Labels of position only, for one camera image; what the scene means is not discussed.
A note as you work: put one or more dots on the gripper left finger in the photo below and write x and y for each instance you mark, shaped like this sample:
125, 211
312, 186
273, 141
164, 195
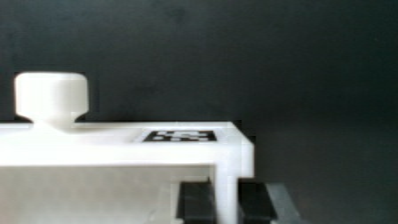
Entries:
196, 203

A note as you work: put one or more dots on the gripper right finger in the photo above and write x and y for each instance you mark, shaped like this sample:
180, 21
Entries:
265, 204

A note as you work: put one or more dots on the white drawer box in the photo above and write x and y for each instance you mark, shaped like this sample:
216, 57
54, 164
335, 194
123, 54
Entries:
58, 142

